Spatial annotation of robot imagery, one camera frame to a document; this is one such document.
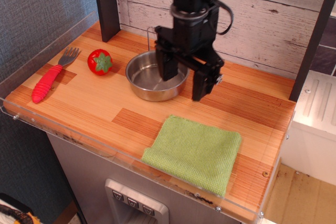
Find red handled fork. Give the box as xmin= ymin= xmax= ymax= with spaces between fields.
xmin=31 ymin=47 xmax=79 ymax=103

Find dark shelf post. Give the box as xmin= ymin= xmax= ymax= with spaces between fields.
xmin=289 ymin=0 xmax=335 ymax=102
xmin=96 ymin=0 xmax=120 ymax=42

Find silver dispenser button panel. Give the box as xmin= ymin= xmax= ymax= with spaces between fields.
xmin=105 ymin=178 xmax=170 ymax=223

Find grey toy cabinet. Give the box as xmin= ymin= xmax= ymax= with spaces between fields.
xmin=49 ymin=135 xmax=257 ymax=223

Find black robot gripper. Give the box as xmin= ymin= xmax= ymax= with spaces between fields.
xmin=155 ymin=6 xmax=224 ymax=101

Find dark right shelf post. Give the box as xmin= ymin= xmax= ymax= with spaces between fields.
xmin=289 ymin=0 xmax=335 ymax=102

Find dark left shelf post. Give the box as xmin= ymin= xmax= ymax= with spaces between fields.
xmin=96 ymin=0 xmax=120 ymax=42

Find green towel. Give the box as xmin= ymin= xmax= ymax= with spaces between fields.
xmin=141 ymin=115 xmax=242 ymax=197

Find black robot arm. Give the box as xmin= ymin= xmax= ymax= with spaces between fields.
xmin=155 ymin=0 xmax=224 ymax=101

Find stainless steel pot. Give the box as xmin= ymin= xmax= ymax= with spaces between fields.
xmin=125 ymin=26 xmax=190 ymax=102

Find red toy tomato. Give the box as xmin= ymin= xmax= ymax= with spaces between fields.
xmin=87 ymin=49 xmax=113 ymax=76

